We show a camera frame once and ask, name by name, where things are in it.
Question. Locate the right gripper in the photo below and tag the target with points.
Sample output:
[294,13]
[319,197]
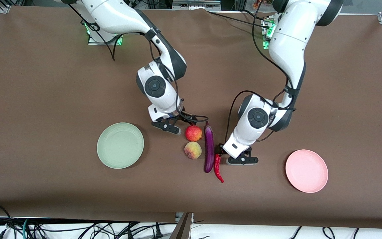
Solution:
[185,118]

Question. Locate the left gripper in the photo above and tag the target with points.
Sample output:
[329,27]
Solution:
[220,148]

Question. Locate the purple eggplant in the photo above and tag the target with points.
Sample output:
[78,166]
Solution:
[209,149]

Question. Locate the red chili pepper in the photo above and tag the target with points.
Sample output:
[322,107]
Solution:
[217,169]

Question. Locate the red apple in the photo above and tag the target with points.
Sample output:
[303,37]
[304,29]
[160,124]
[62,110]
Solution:
[193,133]

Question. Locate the yellow pink peach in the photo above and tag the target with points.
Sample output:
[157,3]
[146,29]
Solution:
[193,150]

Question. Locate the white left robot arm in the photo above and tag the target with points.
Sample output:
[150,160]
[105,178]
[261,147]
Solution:
[287,43]

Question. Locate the light green plate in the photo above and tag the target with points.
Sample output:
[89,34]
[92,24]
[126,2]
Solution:
[120,145]

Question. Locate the pink plate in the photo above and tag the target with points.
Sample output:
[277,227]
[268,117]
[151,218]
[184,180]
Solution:
[306,171]

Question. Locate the grey box behind table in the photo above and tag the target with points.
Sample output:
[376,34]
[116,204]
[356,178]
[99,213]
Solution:
[196,4]

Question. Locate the colourful objects behind table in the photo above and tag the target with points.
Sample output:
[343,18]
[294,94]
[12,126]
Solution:
[260,3]

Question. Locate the brown table cover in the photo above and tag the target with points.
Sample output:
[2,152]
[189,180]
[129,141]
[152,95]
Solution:
[45,99]

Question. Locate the metal post below table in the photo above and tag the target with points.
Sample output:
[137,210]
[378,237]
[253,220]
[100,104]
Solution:
[181,227]

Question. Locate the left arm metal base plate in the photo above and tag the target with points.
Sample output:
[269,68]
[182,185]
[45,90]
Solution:
[266,31]

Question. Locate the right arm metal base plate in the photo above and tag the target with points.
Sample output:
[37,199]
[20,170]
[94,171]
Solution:
[93,40]

